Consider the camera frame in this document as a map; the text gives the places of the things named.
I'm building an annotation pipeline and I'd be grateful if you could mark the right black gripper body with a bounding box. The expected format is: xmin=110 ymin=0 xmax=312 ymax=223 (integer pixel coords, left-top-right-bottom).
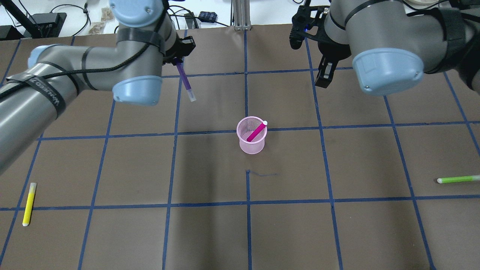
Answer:
xmin=318 ymin=34 xmax=351 ymax=72

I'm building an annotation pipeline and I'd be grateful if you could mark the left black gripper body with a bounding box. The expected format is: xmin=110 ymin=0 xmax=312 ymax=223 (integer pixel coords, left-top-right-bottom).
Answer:
xmin=165 ymin=36 xmax=197 ymax=65

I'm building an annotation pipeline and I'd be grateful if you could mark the purple pen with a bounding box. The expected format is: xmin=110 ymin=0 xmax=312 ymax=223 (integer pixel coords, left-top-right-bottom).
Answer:
xmin=175 ymin=58 xmax=197 ymax=102

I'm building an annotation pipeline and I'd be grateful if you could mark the pink pen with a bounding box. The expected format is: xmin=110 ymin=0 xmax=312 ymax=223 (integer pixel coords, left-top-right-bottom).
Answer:
xmin=246 ymin=121 xmax=268 ymax=142

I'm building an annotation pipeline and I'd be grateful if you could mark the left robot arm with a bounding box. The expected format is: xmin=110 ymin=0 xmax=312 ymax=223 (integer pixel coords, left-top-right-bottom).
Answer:
xmin=0 ymin=0 xmax=196 ymax=173

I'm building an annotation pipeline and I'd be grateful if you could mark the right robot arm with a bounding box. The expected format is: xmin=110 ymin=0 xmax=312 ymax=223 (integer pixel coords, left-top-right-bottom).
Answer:
xmin=318 ymin=0 xmax=479 ymax=96

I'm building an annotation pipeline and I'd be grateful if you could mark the pink mesh cup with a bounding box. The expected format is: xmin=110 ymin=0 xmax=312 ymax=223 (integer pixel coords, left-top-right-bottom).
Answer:
xmin=235 ymin=116 xmax=269 ymax=155

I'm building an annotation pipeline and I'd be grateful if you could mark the black power adapter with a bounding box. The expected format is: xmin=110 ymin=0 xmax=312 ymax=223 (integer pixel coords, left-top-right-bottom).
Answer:
xmin=198 ymin=11 xmax=218 ymax=23

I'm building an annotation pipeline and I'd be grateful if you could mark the snack bag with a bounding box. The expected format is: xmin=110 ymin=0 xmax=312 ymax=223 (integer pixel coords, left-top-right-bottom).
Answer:
xmin=100 ymin=7 xmax=114 ymax=22
xmin=88 ymin=21 xmax=106 ymax=35

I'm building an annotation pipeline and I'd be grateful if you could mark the black monitor stand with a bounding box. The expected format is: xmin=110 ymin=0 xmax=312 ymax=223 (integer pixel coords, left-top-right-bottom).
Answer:
xmin=1 ymin=0 xmax=67 ymax=38

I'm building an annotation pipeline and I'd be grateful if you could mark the green pen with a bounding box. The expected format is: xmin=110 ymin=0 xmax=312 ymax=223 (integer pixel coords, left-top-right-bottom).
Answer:
xmin=436 ymin=175 xmax=480 ymax=183

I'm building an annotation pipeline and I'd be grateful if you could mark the yellow pen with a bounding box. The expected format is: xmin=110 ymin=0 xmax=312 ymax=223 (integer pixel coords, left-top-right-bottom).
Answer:
xmin=22 ymin=183 xmax=37 ymax=227

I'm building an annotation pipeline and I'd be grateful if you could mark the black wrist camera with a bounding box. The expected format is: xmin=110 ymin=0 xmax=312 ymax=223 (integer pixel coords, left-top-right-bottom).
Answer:
xmin=289 ymin=0 xmax=330 ymax=50

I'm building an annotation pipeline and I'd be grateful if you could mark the aluminium frame post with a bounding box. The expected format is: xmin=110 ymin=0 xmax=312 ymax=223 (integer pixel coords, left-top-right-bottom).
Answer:
xmin=231 ymin=0 xmax=252 ymax=31

